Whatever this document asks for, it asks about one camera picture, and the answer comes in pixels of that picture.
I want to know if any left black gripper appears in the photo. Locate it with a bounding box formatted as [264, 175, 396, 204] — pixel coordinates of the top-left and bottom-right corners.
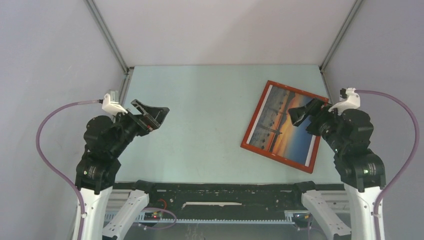
[110, 98, 170, 156]

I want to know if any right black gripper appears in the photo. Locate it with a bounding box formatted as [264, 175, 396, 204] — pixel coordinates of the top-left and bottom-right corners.
[287, 95, 344, 151]

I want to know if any sunset photo print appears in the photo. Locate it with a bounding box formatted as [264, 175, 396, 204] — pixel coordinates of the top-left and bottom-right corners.
[246, 85, 321, 168]

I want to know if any wooden picture frame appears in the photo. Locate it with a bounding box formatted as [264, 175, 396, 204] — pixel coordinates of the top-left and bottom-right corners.
[240, 80, 330, 174]

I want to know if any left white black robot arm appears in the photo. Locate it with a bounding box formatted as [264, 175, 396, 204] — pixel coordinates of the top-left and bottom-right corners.
[73, 94, 170, 240]

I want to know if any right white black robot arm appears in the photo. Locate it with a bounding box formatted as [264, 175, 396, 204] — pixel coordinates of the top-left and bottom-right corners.
[288, 98, 386, 240]

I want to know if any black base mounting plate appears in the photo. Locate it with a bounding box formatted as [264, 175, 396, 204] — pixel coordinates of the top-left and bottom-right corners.
[114, 180, 347, 220]

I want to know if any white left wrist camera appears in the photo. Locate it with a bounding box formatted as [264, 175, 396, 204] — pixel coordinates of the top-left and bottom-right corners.
[101, 90, 128, 117]

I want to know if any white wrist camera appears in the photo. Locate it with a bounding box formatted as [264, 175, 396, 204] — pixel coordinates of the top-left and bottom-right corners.
[101, 90, 128, 117]
[328, 87, 361, 115]

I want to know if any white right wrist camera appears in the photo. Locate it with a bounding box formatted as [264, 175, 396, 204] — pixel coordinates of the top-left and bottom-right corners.
[328, 87, 361, 115]

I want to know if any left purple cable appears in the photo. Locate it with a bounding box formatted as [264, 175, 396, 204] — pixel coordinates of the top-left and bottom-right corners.
[35, 100, 178, 240]

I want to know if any aluminium rail with cable duct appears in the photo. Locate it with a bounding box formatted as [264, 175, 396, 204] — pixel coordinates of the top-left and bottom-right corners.
[102, 188, 365, 240]

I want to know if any left aluminium corner post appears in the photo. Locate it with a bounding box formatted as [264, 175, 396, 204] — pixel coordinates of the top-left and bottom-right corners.
[84, 0, 130, 75]

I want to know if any aluminium corner post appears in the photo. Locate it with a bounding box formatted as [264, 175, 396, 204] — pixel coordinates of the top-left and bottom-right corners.
[319, 0, 365, 73]
[84, 0, 130, 75]

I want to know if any right aluminium corner post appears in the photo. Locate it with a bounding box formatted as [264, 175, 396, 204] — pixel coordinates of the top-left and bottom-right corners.
[319, 0, 365, 73]

